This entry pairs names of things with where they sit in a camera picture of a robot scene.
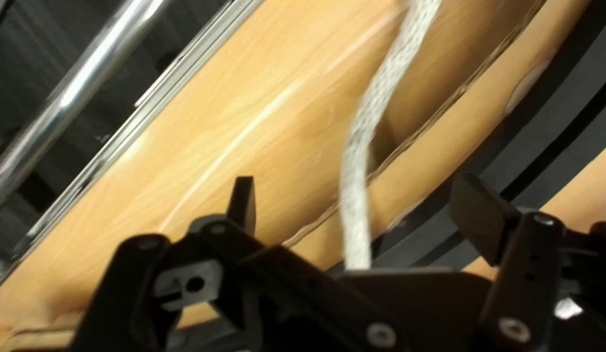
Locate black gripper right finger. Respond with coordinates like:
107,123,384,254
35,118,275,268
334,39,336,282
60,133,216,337
447,174,606,352

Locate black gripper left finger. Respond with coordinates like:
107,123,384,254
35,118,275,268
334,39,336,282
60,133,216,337
74,174,396,352

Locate white braided rope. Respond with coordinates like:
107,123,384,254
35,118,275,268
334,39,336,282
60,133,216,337
338,0,445,272

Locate curved black foam board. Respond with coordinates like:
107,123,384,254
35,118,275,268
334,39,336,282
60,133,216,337
373,0,606,270

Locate curved cardboard base sheet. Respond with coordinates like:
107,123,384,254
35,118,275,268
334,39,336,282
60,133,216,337
281,0,594,262

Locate chrome cart handle bar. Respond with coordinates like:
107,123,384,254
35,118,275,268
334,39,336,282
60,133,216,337
0,0,167,217

